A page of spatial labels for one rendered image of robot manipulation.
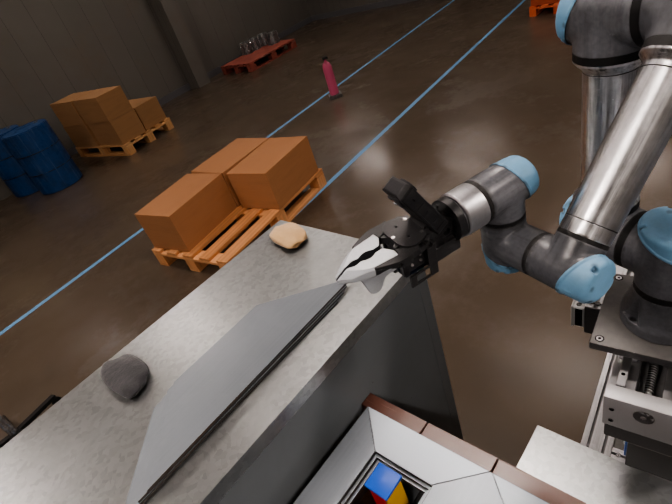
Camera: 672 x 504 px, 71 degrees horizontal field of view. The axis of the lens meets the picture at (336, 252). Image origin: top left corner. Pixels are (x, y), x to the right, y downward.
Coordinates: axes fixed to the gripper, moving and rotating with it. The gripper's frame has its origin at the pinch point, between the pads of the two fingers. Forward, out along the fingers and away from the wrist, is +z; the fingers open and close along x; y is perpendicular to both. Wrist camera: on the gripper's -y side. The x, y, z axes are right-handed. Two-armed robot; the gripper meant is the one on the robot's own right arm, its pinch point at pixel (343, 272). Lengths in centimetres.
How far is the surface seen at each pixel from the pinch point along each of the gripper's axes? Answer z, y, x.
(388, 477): 6, 56, -3
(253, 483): 30, 50, 10
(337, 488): 16, 62, 4
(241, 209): -34, 165, 292
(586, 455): -38, 76, -19
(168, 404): 39, 42, 35
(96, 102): 26, 143, 665
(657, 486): -43, 75, -33
